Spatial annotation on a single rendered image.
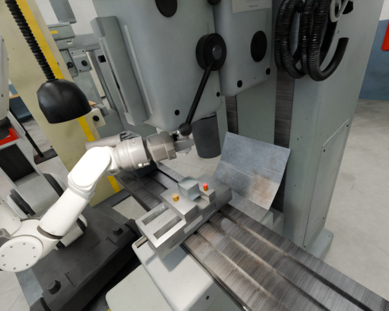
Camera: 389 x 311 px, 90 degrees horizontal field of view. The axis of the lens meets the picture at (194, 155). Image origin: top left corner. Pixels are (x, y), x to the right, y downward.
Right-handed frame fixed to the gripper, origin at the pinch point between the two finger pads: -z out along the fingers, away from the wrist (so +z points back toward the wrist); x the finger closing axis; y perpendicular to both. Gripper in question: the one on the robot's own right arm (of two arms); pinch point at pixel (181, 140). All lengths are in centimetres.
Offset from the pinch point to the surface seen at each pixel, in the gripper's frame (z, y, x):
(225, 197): -11.8, 28.7, 0.3
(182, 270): 11.4, 40.9, -13.5
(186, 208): 4.4, 21.8, -5.6
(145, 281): 27, 53, -5
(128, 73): 8.8, -21.6, -6.2
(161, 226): 13.8, 25.9, -5.7
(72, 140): 87, 42, 149
